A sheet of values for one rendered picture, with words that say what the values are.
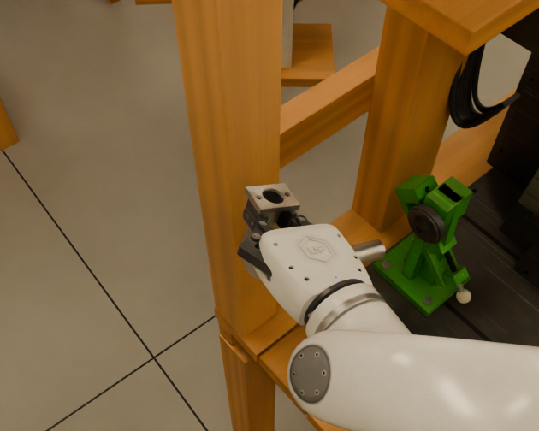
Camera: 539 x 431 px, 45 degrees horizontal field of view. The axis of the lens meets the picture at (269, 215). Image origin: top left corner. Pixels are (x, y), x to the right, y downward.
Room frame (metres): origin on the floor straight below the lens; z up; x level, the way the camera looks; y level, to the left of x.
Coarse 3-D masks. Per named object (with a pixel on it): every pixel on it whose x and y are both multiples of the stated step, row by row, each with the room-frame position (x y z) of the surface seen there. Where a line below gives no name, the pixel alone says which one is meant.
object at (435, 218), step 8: (416, 208) 0.67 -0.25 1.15; (424, 208) 0.67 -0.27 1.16; (408, 216) 0.68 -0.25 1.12; (416, 216) 0.67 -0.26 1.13; (424, 216) 0.65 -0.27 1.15; (432, 216) 0.65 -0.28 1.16; (440, 216) 0.65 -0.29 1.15; (416, 224) 0.65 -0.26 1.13; (424, 224) 0.65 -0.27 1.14; (432, 224) 0.64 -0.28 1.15; (440, 224) 0.64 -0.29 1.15; (416, 232) 0.65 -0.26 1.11; (424, 232) 0.64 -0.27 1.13; (432, 232) 0.64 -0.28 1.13; (440, 232) 0.63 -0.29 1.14; (424, 240) 0.64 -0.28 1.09; (432, 240) 0.63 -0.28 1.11; (440, 240) 0.63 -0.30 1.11
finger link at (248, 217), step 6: (246, 204) 0.46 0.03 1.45; (246, 210) 0.44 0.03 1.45; (252, 210) 0.44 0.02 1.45; (246, 216) 0.44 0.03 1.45; (252, 216) 0.43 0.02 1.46; (258, 216) 0.43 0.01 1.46; (264, 216) 0.43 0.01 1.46; (246, 222) 0.43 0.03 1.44; (252, 222) 0.43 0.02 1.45; (252, 228) 0.42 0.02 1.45; (258, 228) 0.41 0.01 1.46; (252, 234) 0.40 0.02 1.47; (258, 234) 0.40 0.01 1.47; (252, 240) 0.39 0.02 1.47; (258, 240) 0.39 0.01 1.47; (258, 246) 0.39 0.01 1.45
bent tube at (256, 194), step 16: (256, 192) 0.46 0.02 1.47; (272, 192) 0.47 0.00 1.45; (288, 192) 0.47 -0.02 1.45; (256, 208) 0.44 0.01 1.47; (272, 208) 0.44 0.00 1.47; (288, 208) 0.45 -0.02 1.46; (272, 224) 0.44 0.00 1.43; (368, 256) 0.50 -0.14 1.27; (384, 256) 0.51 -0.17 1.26; (256, 272) 0.42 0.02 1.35
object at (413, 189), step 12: (408, 180) 0.76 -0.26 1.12; (420, 180) 0.74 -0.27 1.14; (432, 180) 0.74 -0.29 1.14; (396, 192) 0.74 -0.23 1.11; (408, 192) 0.72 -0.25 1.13; (420, 192) 0.71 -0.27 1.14; (408, 204) 0.72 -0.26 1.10; (456, 240) 0.68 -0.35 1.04; (432, 252) 0.66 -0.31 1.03; (444, 252) 0.65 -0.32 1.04; (432, 264) 0.65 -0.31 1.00; (444, 264) 0.66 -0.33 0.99; (456, 264) 0.66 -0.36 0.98; (444, 276) 0.63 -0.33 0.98; (456, 276) 0.63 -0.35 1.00
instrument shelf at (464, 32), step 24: (384, 0) 0.76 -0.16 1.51; (408, 0) 0.73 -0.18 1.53; (432, 0) 0.72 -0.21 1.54; (456, 0) 0.72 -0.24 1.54; (480, 0) 0.72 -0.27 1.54; (504, 0) 0.72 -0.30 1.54; (528, 0) 0.73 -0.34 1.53; (432, 24) 0.70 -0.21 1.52; (456, 24) 0.67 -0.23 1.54; (480, 24) 0.67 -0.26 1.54; (504, 24) 0.70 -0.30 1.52; (456, 48) 0.66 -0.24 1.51
